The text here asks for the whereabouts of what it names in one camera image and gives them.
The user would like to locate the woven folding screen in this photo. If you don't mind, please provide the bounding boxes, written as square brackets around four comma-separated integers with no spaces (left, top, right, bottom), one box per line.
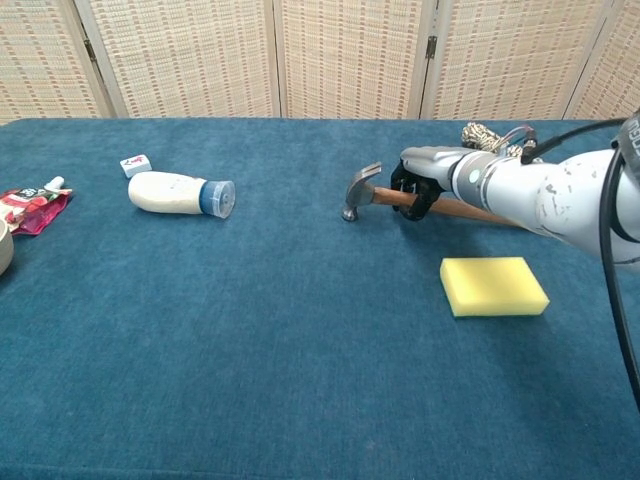
[0,0,640,126]

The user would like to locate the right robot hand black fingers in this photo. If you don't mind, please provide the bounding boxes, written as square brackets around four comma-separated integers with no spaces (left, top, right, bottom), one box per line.
[389,145,464,221]

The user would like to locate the white squeeze bottle blue cap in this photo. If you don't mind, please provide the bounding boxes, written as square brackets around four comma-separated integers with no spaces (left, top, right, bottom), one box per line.
[127,170,236,220]

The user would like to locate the yellow sponge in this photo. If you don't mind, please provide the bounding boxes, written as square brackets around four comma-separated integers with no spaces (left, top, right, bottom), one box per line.
[439,256,551,319]

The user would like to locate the beige bowl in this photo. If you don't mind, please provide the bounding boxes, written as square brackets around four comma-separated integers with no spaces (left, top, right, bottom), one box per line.
[0,219,15,277]

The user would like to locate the blue tablecloth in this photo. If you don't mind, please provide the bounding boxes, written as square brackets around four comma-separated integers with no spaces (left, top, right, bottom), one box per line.
[0,117,640,480]

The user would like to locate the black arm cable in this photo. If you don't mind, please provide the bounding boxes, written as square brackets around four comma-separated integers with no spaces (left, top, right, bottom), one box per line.
[519,117,640,399]

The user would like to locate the red drink pouch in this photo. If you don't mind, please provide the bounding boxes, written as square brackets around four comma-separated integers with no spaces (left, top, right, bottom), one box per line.
[0,175,74,236]

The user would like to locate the braided rope bundle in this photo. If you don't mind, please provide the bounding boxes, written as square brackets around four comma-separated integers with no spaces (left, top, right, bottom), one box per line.
[460,122,516,154]

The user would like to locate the wooden handled claw hammer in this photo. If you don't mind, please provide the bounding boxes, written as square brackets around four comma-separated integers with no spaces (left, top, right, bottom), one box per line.
[341,160,521,229]

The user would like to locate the white mahjong tile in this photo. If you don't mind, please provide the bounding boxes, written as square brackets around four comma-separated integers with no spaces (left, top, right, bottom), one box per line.
[119,153,153,179]

